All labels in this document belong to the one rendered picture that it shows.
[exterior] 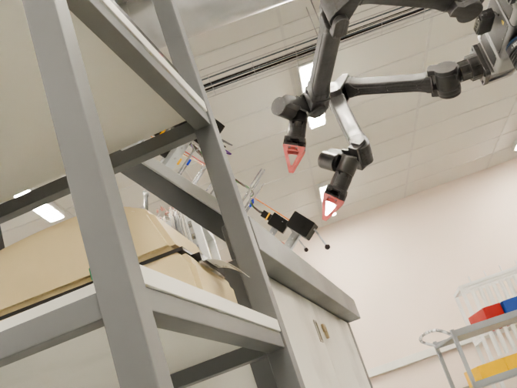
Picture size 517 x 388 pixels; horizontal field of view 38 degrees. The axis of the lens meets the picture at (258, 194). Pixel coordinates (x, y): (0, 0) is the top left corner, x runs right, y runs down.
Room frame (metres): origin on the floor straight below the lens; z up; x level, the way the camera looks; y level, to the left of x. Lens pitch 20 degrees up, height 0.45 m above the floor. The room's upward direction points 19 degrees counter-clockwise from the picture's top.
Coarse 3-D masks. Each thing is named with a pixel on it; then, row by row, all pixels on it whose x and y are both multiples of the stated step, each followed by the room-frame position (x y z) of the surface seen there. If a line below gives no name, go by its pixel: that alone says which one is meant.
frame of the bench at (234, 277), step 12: (228, 276) 1.27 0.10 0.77; (240, 276) 1.27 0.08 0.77; (240, 288) 1.27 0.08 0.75; (240, 300) 1.27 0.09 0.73; (348, 324) 2.39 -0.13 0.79; (264, 360) 1.27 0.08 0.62; (252, 372) 1.28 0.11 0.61; (264, 372) 1.27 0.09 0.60; (264, 384) 1.27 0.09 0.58; (276, 384) 1.27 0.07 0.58
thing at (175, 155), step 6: (216, 120) 1.43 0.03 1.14; (174, 126) 1.40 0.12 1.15; (222, 126) 1.45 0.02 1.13; (186, 144) 1.45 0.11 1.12; (174, 150) 1.44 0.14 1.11; (180, 150) 1.45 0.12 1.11; (168, 156) 1.45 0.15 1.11; (174, 156) 1.45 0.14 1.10; (180, 156) 1.45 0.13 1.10; (162, 162) 1.46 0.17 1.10; (168, 162) 1.45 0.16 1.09; (174, 162) 1.45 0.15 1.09
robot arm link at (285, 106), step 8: (288, 96) 2.04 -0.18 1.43; (296, 96) 2.07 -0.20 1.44; (304, 96) 2.10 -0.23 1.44; (272, 104) 2.06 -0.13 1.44; (280, 104) 2.05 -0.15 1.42; (288, 104) 2.03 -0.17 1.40; (296, 104) 2.05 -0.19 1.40; (304, 104) 2.09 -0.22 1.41; (272, 112) 2.07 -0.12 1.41; (280, 112) 2.05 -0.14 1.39; (288, 112) 2.06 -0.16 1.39; (296, 112) 2.08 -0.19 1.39; (312, 112) 2.08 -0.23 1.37; (320, 112) 2.08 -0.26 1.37
